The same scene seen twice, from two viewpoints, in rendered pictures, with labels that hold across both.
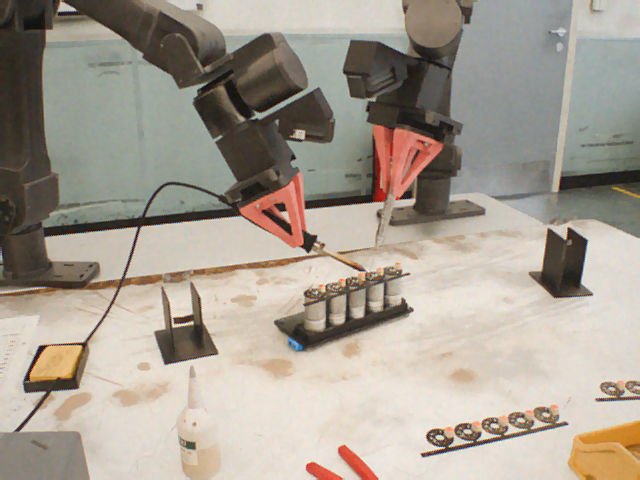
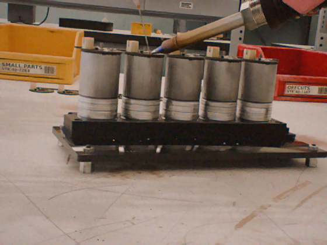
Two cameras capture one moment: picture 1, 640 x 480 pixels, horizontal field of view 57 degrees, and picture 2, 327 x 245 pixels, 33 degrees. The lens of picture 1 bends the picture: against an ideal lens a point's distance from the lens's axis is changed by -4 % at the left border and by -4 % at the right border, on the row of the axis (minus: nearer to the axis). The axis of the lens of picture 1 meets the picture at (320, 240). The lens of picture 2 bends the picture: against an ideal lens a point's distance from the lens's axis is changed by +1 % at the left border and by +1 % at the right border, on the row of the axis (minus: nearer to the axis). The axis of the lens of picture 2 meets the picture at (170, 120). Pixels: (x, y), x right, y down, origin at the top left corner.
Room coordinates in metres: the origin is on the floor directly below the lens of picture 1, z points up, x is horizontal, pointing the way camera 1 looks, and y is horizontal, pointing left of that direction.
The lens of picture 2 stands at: (1.00, 0.02, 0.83)
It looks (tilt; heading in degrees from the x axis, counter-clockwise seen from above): 10 degrees down; 190
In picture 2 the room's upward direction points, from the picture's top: 5 degrees clockwise
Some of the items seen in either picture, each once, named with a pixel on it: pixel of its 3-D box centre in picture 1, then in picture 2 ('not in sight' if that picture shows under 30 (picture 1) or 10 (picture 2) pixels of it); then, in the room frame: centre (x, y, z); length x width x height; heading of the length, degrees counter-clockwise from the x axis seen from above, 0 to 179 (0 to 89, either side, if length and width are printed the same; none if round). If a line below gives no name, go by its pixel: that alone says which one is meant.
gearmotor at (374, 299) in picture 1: (373, 294); (142, 91); (0.66, -0.06, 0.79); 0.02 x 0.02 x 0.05
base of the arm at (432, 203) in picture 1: (432, 194); not in sight; (1.08, -0.21, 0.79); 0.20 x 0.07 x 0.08; 110
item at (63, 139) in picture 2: (345, 318); (188, 146); (0.66, -0.03, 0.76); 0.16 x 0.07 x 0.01; 124
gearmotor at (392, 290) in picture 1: (391, 288); (98, 90); (0.68, -0.09, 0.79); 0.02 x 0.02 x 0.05
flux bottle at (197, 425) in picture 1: (196, 418); not in sight; (0.41, 0.10, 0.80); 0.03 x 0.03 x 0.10
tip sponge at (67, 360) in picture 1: (57, 365); not in sight; (0.55, 0.28, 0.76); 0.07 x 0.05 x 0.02; 10
